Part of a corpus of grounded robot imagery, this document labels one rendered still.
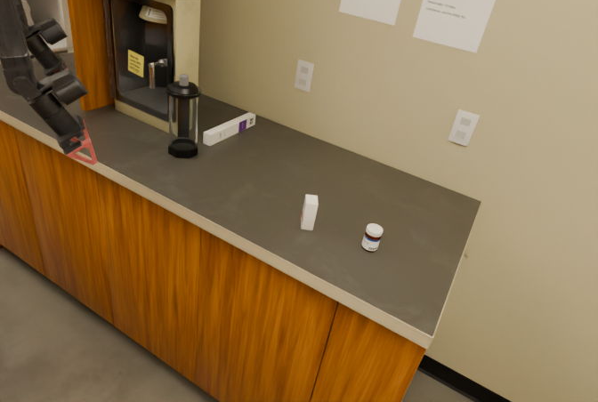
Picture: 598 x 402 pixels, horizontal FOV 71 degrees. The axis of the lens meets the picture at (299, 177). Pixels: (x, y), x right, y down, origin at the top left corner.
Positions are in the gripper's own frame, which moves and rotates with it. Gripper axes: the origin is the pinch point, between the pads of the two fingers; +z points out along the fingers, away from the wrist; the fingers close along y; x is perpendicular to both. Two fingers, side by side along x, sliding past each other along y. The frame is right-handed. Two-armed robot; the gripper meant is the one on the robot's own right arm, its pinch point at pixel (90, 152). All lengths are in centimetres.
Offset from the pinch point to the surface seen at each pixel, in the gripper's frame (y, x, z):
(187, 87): 10.6, -32.7, 3.6
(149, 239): -1.3, 4.6, 36.5
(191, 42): 28, -43, -1
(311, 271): -53, -30, 30
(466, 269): -49, -84, 98
